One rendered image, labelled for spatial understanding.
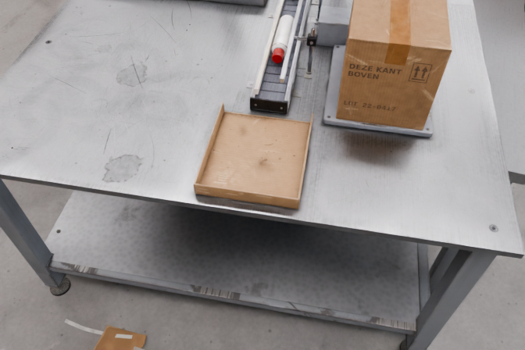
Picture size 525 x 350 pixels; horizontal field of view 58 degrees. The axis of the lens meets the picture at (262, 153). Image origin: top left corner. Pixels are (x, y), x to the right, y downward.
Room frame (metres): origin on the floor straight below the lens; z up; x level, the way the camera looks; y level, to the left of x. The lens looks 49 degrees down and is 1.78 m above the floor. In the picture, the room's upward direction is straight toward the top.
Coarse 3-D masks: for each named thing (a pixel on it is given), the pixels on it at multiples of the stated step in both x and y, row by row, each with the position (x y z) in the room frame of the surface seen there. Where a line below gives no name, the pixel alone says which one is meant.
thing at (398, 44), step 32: (384, 0) 1.11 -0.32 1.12; (416, 0) 1.11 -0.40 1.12; (352, 32) 0.97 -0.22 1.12; (384, 32) 0.97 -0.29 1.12; (416, 32) 0.97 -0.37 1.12; (448, 32) 0.97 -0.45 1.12; (352, 64) 0.94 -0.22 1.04; (384, 64) 0.93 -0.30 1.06; (416, 64) 0.91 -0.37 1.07; (352, 96) 0.94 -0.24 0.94; (384, 96) 0.92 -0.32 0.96; (416, 96) 0.91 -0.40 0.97; (416, 128) 0.90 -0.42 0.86
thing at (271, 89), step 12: (288, 0) 1.51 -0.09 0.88; (288, 12) 1.43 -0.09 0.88; (300, 12) 1.43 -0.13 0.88; (300, 24) 1.36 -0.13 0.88; (276, 72) 1.12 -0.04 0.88; (288, 72) 1.12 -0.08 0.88; (264, 84) 1.06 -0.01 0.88; (276, 84) 1.06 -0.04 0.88; (264, 96) 1.01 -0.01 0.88; (276, 96) 1.01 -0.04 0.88
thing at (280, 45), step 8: (288, 16) 1.33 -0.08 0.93; (280, 24) 1.29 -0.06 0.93; (288, 24) 1.29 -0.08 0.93; (280, 32) 1.25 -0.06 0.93; (288, 32) 1.25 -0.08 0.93; (280, 40) 1.20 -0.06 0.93; (288, 40) 1.22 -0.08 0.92; (272, 48) 1.19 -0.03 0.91; (280, 48) 1.17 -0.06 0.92; (272, 56) 1.15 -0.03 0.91; (280, 56) 1.14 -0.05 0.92
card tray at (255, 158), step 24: (216, 120) 0.92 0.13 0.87; (240, 120) 0.96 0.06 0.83; (264, 120) 0.96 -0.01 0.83; (288, 120) 0.96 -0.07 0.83; (216, 144) 0.87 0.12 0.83; (240, 144) 0.87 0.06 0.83; (264, 144) 0.87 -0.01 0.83; (288, 144) 0.87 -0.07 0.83; (216, 168) 0.78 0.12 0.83; (240, 168) 0.78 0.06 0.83; (264, 168) 0.78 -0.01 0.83; (288, 168) 0.78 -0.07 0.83; (216, 192) 0.69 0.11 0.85; (240, 192) 0.68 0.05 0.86; (264, 192) 0.70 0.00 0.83; (288, 192) 0.70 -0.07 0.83
